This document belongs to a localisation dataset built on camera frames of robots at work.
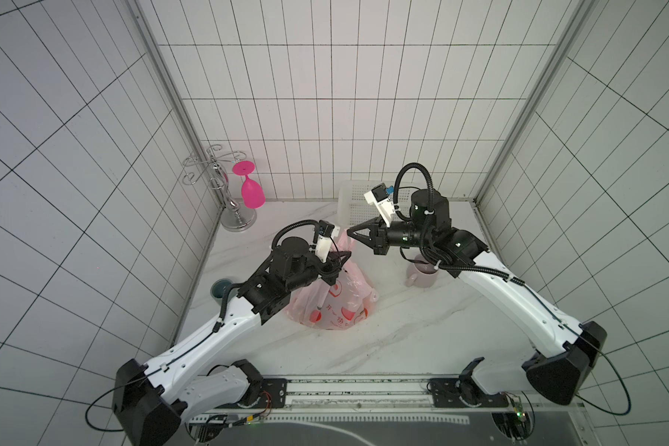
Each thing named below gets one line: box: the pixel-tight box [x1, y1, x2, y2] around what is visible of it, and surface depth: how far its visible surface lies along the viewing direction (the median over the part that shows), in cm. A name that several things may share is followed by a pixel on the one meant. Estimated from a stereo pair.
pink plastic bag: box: [284, 228, 379, 330], surface depth 76 cm
